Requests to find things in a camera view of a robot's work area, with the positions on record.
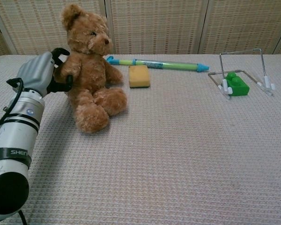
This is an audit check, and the brown teddy bear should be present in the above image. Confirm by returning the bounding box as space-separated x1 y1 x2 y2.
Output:
53 3 128 134

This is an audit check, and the woven folding screen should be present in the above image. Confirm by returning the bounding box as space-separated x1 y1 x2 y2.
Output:
0 0 281 59

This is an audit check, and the green toy brick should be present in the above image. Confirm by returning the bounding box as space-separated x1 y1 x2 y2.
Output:
225 72 251 97

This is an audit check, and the metal wire stand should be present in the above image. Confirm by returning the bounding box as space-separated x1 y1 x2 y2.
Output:
207 48 276 100

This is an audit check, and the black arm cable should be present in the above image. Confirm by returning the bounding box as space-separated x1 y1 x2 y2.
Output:
0 78 29 225

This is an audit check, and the white woven tablecloth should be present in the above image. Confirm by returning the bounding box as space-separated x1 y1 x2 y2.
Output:
0 54 281 225

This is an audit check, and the green blue water squirter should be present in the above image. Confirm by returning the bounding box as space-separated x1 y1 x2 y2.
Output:
106 55 211 74

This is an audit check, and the yellow sponge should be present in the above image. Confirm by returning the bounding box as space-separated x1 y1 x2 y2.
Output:
128 65 152 89

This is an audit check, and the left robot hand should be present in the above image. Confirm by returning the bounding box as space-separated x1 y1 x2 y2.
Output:
6 47 74 97

